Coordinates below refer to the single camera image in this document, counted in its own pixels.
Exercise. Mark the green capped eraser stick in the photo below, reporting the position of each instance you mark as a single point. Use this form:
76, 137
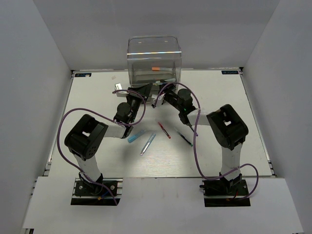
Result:
160, 83

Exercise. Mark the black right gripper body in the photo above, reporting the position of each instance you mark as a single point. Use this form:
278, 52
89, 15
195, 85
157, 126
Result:
171, 97

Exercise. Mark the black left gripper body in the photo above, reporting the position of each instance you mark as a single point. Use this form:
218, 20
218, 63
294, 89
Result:
134, 102

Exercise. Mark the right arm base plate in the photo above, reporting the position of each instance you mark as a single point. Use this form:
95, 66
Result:
217, 195

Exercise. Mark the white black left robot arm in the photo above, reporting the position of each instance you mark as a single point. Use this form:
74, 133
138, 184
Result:
86, 136

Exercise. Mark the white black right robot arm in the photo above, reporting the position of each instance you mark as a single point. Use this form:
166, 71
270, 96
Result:
227, 126

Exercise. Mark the blue capped correction stick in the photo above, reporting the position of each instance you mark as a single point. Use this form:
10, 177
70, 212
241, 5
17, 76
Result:
136, 136

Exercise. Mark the red ink pen refill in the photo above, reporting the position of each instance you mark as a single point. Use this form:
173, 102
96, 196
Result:
164, 130

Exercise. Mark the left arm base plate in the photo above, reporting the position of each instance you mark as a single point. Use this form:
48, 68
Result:
93, 195

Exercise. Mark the clear acrylic drawer organizer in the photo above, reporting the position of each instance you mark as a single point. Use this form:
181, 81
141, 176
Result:
145, 52

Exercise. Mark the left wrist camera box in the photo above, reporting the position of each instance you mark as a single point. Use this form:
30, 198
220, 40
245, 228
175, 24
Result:
119, 91

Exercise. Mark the green ink pen refill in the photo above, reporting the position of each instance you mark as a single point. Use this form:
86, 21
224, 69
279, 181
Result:
184, 138

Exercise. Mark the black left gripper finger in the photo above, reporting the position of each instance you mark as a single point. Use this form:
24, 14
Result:
137, 89
147, 90

